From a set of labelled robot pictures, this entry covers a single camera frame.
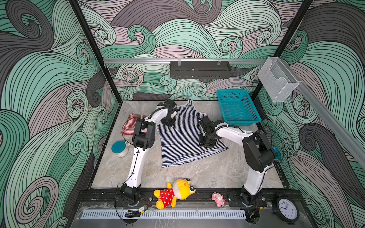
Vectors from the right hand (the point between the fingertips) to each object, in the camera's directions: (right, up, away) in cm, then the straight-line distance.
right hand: (201, 145), depth 91 cm
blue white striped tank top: (-14, +1, +3) cm, 14 cm away
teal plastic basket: (+35, +26, +26) cm, 51 cm away
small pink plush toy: (+5, -22, -21) cm, 31 cm away
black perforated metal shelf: (0, +51, +4) cm, 51 cm away
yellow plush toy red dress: (-13, -17, -21) cm, 30 cm away
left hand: (-23, +14, +14) cm, 30 cm away
